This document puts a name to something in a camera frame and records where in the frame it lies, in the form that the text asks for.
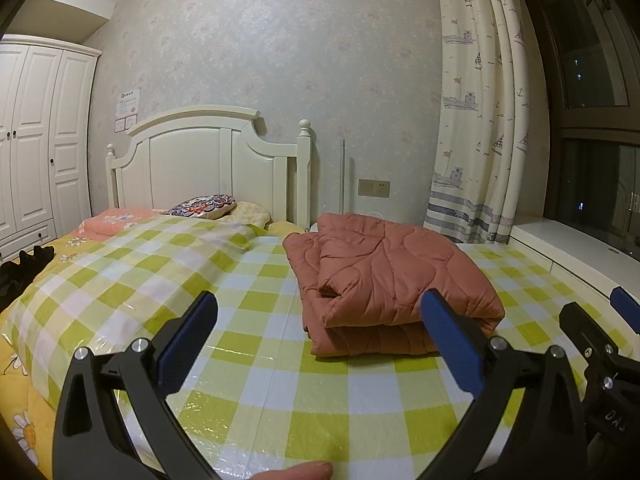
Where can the beige wall socket panel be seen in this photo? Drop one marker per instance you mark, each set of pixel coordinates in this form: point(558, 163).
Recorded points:
point(374, 188)

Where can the white wooden headboard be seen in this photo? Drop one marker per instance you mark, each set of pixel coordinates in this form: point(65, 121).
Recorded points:
point(200, 170)

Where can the patterned round cushion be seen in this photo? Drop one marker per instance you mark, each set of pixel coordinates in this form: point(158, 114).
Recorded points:
point(202, 206)

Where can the pale yellow pillow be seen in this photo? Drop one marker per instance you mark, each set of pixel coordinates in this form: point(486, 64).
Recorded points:
point(250, 212)

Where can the white paper wall notice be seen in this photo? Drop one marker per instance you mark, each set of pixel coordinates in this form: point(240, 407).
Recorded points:
point(129, 103)

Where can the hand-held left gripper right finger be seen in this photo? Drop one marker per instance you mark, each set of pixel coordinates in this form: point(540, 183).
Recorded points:
point(452, 340)

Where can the green checkered sheet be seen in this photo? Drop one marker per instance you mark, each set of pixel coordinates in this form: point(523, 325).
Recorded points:
point(250, 310)

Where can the rust quilted jacket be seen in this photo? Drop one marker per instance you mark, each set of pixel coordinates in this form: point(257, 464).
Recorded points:
point(390, 270)

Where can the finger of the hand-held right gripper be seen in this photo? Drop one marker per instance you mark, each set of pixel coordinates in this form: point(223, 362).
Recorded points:
point(585, 327)
point(625, 307)

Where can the black dark object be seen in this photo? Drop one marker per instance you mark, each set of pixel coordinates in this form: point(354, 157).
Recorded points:
point(20, 270)

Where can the white window sill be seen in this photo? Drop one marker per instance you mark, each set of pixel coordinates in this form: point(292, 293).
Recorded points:
point(550, 240)

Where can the dark window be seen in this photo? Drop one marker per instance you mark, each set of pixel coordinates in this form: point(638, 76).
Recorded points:
point(590, 160)

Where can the cream boat print curtain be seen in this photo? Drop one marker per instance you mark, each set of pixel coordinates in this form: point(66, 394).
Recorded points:
point(475, 110)

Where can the white wardrobe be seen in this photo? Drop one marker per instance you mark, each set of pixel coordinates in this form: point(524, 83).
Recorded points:
point(30, 160)

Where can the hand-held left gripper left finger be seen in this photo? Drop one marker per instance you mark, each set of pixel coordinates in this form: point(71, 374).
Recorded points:
point(186, 332)

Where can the grey pole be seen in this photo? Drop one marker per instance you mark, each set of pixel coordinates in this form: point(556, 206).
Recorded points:
point(342, 180)

